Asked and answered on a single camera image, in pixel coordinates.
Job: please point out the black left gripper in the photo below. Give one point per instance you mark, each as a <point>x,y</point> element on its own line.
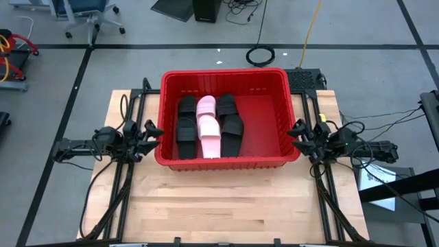
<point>131,148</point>

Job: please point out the white furniture base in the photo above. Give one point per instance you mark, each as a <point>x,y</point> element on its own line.
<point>31,3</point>

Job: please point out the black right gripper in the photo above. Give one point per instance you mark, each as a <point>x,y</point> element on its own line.
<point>324,149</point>

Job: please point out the black computer tower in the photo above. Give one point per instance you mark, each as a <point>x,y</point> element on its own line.
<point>205,8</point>

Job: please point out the small black floor object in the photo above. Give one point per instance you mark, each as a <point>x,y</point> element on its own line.
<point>3,118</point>

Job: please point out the white paper sheet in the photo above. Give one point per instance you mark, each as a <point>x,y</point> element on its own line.
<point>377,182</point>

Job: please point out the red plastic bin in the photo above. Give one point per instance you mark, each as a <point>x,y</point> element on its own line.
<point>264,130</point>

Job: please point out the blue office chair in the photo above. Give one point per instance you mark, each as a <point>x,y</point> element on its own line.
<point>85,7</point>

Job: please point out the pink slide sandal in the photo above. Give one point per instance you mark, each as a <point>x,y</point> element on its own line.
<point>205,105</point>
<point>210,140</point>

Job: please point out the dark grey floor mat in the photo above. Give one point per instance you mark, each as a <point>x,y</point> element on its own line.
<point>175,7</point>

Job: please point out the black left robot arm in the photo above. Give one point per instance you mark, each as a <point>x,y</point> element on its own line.
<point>68,149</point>

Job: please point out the black metal stand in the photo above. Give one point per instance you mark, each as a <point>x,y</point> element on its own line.
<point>404,185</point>

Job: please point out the black slide sandal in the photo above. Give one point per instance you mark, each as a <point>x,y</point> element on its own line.
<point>187,137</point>
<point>231,137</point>
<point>187,106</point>
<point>226,104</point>

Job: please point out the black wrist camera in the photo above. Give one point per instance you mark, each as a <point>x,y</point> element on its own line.
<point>130,128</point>
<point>321,130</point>

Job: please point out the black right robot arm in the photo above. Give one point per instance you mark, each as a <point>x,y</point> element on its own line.
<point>377,151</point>

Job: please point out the black furniture piece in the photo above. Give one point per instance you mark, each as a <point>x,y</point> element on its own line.
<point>432,116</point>

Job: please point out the black aluminium frame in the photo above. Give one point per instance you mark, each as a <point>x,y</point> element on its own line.
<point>327,226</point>
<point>119,226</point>

